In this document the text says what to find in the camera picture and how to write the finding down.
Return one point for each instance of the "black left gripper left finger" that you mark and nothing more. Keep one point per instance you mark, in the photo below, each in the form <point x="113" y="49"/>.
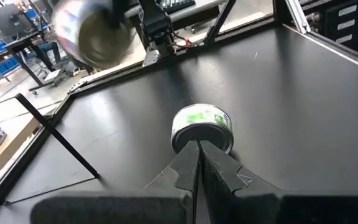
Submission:
<point x="120" y="208"/>

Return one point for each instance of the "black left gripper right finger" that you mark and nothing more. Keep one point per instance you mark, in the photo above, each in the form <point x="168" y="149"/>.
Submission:
<point x="259" y="208"/>

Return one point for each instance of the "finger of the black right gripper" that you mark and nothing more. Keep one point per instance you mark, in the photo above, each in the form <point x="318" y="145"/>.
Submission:
<point x="120" y="12"/>

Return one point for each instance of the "pink salmon can blue label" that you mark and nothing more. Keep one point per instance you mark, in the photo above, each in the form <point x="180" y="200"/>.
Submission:
<point x="92" y="34"/>

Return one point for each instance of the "Bumble Bee light tuna can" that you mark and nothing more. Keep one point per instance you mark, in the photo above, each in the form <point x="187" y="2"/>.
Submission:
<point x="202" y="124"/>

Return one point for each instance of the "black keyboard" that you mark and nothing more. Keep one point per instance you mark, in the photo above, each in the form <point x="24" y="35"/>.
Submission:
<point x="177" y="3"/>

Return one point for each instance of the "black desk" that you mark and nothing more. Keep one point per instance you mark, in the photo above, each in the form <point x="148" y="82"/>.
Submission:
<point x="26" y="43"/>

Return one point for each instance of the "black diagonal rig beam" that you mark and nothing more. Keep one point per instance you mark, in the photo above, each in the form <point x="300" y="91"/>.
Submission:
<point x="219" y="21"/>

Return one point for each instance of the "black computer monitor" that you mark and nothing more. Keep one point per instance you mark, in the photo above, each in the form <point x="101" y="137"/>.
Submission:
<point x="6" y="18"/>

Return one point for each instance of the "silver aluminium extrusion bar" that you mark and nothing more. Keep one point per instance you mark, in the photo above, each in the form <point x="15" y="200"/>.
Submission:
<point x="297" y="15"/>

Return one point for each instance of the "black computer tower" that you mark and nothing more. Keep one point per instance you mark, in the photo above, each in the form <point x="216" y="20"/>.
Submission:
<point x="343" y="25"/>

